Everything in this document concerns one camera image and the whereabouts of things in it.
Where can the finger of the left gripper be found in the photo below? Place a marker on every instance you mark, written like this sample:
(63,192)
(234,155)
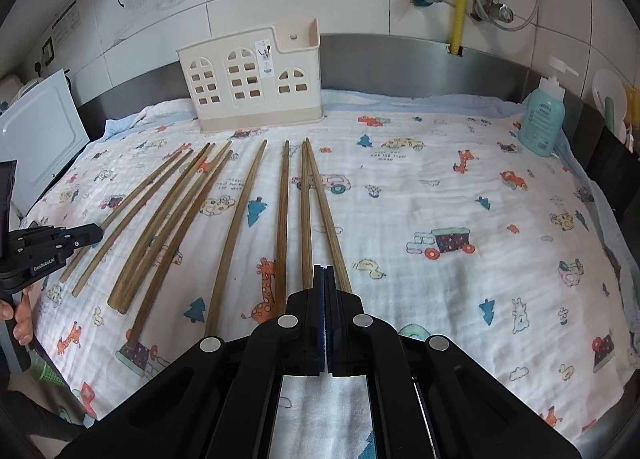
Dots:
(86,235)

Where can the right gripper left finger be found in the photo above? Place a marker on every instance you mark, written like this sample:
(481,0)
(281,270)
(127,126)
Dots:
(294,342)

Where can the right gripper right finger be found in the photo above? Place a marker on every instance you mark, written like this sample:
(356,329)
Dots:
(356,342)

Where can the brown wooden chopstick one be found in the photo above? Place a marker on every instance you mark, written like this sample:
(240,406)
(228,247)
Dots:
(147,182)

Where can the brown wooden chopstick eight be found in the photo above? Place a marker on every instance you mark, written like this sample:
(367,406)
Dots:
(305,228)

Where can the brown wooden chopstick four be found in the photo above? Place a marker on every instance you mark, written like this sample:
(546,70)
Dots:
(161,229)

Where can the brown wooden chopstick six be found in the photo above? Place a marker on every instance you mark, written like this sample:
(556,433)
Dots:
(222,275)

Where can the brown wooden chopstick seven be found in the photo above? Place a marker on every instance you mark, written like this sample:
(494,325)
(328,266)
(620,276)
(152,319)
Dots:
(282,232)

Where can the brown wooden chopstick nine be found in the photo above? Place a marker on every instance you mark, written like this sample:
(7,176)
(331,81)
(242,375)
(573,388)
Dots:
(327,219)

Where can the person's left hand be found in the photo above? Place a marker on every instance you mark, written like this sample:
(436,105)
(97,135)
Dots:
(22,315)

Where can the light blue towel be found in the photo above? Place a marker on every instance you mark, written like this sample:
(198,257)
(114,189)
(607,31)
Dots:
(343,101)

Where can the cream plastic utensil holder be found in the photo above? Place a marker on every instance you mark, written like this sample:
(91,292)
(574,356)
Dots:
(261,77)

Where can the teal soap pump bottle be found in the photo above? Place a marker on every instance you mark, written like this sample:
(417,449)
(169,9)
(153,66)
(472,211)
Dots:
(545,111)

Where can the black utensil container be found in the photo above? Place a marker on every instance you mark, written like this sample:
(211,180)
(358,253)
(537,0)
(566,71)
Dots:
(613,167)

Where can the chrome angle valve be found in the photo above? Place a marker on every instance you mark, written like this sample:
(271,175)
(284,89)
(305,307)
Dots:
(492,11)

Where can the white plastic spoon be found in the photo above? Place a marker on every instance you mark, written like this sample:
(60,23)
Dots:
(609,95)

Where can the black wall socket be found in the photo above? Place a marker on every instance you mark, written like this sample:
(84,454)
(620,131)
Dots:
(47,52)

